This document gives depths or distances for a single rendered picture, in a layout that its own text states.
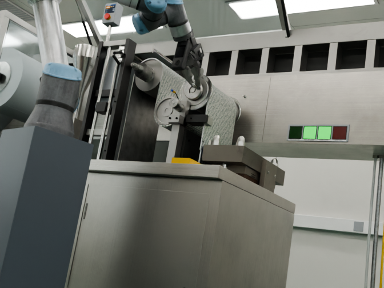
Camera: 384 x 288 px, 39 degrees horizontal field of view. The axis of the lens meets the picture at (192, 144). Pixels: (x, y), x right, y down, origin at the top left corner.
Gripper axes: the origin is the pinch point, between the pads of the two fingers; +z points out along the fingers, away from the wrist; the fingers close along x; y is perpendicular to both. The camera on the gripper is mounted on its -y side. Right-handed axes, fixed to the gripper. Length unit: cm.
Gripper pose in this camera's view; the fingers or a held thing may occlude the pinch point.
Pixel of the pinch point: (194, 84)
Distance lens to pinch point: 207.2
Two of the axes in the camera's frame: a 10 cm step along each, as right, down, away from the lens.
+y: 4.5, -5.6, 7.0
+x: -8.5, -0.2, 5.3
